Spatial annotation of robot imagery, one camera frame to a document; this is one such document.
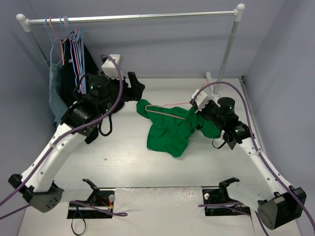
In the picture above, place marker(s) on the green t shirt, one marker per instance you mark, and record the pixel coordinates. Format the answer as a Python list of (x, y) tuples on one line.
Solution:
[(172, 127)]

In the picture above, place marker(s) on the silver clothes rack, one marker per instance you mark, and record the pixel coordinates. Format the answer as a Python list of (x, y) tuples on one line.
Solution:
[(236, 13)]

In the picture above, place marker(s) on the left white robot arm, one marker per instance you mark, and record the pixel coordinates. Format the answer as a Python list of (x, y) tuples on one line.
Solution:
[(80, 123)]

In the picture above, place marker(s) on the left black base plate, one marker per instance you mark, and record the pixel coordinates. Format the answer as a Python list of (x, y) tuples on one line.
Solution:
[(100, 198)]

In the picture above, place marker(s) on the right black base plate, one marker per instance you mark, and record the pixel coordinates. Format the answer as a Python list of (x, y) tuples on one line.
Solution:
[(216, 201)]

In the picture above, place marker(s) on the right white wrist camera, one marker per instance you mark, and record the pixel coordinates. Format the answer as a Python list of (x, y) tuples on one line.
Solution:
[(200, 101)]

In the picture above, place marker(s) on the pink empty wire hanger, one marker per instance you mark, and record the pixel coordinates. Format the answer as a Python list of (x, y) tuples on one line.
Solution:
[(77, 53)]

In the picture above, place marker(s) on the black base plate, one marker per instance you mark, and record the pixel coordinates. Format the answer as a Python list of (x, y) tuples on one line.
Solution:
[(100, 198), (216, 201)]

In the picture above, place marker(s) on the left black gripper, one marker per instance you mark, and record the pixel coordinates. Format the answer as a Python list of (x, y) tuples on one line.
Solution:
[(129, 89)]

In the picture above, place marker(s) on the blue hanger far left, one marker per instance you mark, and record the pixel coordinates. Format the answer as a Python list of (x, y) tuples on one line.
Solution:
[(53, 40)]

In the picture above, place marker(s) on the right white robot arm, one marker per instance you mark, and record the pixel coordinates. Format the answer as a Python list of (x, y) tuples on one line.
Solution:
[(278, 202)]

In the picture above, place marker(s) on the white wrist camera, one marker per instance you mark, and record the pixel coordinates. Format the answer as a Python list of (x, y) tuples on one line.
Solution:
[(108, 67), (200, 101)]

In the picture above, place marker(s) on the blue empty wire hanger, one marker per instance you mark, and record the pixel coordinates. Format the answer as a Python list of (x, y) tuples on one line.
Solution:
[(77, 54)]

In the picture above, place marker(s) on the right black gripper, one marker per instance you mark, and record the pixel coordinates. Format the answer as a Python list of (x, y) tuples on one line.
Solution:
[(200, 116)]

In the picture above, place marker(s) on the black hanging garment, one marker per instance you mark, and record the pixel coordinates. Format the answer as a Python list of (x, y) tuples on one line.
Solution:
[(68, 93)]

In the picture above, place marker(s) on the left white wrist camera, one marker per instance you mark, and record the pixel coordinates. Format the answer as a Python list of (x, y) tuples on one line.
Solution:
[(108, 67)]

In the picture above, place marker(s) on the blue hanging garment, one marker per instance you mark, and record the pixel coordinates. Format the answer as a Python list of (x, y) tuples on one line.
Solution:
[(57, 105)]

